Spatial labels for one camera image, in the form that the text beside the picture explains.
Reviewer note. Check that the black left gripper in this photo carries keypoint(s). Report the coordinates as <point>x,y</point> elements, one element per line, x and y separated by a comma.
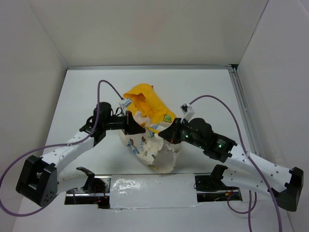
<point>130,126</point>

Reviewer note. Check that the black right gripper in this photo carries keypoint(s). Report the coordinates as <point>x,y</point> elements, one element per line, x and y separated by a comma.
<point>171,133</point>

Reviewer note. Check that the yellow cream dinosaur kids jacket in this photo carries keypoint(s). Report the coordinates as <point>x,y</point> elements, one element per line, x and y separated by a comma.
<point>152,114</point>

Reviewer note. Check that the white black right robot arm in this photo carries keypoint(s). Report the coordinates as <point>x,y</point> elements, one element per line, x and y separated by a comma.
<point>237,168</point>

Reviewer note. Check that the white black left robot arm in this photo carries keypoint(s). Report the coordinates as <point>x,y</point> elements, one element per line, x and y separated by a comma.
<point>39,180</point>

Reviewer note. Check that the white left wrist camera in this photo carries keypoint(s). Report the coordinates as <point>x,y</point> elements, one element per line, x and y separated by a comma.
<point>125,103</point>

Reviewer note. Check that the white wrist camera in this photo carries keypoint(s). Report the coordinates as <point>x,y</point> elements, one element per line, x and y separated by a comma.
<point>125,103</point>
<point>188,112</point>

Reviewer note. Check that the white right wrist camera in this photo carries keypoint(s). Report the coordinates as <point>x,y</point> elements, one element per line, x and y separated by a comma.
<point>188,112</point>

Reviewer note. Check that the aluminium frame rail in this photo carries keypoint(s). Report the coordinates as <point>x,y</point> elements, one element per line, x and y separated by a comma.
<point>214,90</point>

